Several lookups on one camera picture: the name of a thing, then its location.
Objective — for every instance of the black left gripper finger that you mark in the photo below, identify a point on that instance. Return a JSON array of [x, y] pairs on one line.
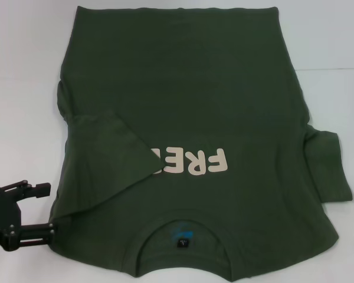
[[35, 234], [39, 190]]

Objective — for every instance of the dark green FREE! t-shirt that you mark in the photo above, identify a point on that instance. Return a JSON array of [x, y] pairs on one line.
[[194, 88]]

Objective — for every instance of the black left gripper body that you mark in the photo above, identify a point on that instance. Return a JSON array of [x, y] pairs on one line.
[[4, 212]]

